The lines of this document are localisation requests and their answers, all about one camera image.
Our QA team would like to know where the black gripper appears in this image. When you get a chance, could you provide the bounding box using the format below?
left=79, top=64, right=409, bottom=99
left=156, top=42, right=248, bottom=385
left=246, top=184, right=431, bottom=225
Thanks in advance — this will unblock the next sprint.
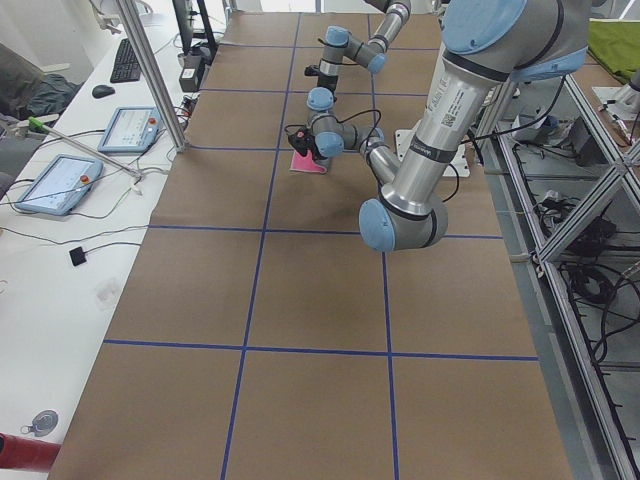
left=299, top=130, right=319, bottom=163

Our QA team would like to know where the pink towel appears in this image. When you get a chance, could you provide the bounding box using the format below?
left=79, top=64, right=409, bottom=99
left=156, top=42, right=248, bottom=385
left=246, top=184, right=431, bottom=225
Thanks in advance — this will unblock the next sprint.
left=289, top=151, right=331, bottom=174

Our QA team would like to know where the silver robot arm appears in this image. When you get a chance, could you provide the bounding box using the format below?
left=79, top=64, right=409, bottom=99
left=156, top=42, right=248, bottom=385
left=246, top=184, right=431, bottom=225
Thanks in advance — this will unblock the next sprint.
left=304, top=0, right=412, bottom=93
left=288, top=1, right=591, bottom=252

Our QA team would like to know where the black box with label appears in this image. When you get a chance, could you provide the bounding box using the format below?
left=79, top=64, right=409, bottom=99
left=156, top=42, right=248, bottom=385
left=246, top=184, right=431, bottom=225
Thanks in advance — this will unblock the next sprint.
left=179, top=54, right=206, bottom=93

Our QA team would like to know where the upper teach pendant tablet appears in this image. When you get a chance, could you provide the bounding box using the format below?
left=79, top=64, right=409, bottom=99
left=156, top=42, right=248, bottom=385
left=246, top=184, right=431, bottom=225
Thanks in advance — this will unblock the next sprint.
left=98, top=106, right=163, bottom=154

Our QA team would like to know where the teach pendant tablet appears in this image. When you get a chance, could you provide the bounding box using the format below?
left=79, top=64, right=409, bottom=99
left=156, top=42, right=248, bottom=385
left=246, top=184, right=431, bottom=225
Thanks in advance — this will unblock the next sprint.
left=15, top=154, right=104, bottom=216
left=98, top=106, right=163, bottom=154

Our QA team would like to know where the black keyboard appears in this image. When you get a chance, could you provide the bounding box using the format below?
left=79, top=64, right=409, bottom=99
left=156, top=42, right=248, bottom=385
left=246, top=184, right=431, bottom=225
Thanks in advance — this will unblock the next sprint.
left=110, top=38, right=141, bottom=84

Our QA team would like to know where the black computer mouse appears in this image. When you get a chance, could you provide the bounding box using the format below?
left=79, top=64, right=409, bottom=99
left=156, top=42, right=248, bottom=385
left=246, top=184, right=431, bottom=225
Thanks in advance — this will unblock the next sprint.
left=92, top=84, right=115, bottom=99

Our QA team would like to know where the lower teach pendant tablet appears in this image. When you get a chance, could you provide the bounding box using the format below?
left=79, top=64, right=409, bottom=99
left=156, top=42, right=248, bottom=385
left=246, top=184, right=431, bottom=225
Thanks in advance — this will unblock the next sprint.
left=15, top=154, right=104, bottom=216

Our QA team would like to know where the small black square pad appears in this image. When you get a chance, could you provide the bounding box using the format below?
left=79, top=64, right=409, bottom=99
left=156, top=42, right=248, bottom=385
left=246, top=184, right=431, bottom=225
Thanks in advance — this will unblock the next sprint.
left=69, top=246, right=87, bottom=267

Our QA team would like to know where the green cloth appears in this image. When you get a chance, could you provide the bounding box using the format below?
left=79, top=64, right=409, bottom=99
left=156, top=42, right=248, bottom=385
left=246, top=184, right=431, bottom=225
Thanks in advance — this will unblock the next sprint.
left=588, top=19, right=640, bottom=83

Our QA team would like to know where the round metal disc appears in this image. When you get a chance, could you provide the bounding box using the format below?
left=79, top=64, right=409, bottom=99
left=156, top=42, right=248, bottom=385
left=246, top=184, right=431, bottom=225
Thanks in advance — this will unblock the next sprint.
left=20, top=409, right=59, bottom=437

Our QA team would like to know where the red cylinder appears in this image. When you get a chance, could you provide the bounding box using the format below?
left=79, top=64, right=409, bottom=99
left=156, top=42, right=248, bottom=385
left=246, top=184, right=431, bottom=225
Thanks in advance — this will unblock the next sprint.
left=0, top=433, right=61, bottom=473

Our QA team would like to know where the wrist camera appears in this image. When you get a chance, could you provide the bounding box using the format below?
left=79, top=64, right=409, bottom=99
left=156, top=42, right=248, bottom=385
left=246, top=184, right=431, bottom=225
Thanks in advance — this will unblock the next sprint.
left=285, top=126, right=309, bottom=155

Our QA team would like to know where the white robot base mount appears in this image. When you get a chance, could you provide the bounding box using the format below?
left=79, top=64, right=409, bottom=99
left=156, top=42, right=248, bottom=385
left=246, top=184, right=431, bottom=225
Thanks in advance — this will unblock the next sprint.
left=394, top=129, right=471, bottom=179

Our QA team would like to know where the aluminium frame post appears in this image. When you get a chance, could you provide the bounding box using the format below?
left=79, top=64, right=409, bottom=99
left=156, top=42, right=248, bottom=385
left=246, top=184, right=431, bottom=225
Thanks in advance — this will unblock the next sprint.
left=115, top=0, right=187, bottom=153

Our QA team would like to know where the aluminium side frame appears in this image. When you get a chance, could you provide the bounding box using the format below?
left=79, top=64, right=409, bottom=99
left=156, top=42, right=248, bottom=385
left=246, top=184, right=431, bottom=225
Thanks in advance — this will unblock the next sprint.
left=475, top=64, right=639, bottom=479

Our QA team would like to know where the metal rod with green handle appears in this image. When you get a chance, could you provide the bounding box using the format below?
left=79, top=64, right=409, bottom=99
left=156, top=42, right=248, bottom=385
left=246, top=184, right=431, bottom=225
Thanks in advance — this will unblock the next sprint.
left=27, top=117, right=143, bottom=180

